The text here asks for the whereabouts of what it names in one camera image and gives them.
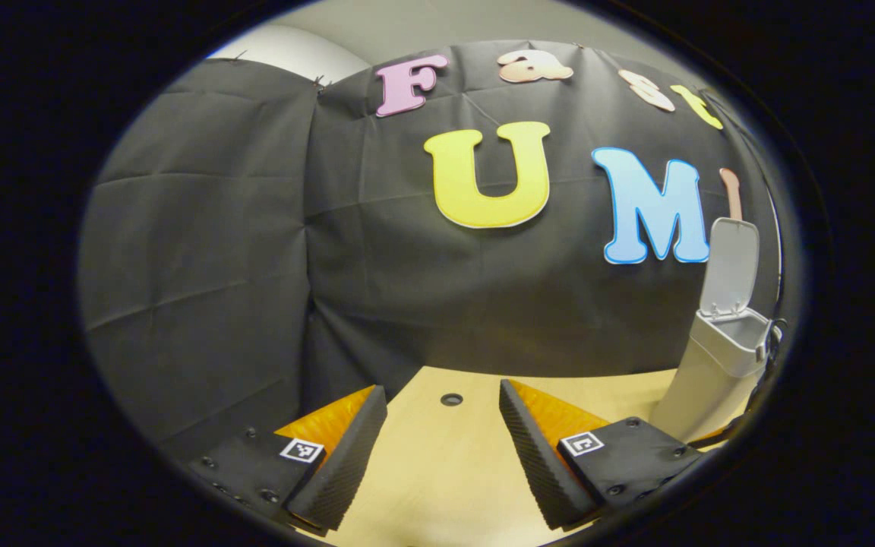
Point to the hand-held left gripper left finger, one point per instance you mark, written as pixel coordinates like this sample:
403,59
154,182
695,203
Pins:
346,463

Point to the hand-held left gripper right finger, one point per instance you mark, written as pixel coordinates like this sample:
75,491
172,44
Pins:
540,471

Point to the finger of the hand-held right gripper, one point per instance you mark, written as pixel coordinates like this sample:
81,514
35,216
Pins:
711,437

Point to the white desktop garbage bin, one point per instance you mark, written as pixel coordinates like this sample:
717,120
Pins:
699,380

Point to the wooden desktop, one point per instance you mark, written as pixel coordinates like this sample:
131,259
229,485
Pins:
437,471

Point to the round black desk grommet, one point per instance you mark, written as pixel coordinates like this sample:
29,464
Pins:
451,399

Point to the black backdrop cloth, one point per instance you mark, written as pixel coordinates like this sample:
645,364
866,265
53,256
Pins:
217,228

